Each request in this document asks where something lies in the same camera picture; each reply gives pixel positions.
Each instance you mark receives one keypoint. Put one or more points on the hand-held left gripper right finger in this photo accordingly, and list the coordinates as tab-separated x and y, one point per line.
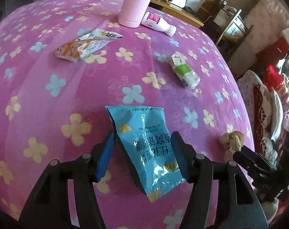
180	157

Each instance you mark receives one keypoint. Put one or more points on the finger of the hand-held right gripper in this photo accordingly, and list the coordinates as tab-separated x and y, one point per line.
251	159

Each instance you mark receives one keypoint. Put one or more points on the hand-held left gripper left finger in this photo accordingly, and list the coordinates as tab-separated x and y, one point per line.
106	155

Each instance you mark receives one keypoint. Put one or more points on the beige paper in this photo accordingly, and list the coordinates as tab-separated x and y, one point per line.
231	141

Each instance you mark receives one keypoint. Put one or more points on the blue snack packet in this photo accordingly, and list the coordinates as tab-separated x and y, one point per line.
144	148

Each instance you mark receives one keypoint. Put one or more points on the red and white patterned quilt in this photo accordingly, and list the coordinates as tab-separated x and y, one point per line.
263	105

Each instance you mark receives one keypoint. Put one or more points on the small green and white carton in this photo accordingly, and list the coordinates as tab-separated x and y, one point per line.
186	74

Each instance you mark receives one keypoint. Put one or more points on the pink floral blanket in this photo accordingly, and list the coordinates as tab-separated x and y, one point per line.
51	88

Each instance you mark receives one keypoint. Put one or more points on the white and orange snack wrapper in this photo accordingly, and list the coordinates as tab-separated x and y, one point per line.
82	46

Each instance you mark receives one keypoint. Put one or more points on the wooden chair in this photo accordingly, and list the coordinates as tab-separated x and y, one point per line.
235	26

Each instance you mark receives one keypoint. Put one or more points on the white bottle with pink label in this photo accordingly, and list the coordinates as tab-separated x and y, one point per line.
156	22

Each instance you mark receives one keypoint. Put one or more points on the wooden desk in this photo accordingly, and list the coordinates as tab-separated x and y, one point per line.
177	9

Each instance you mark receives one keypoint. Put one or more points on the pink thermos bottle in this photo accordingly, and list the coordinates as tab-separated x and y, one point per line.
135	7

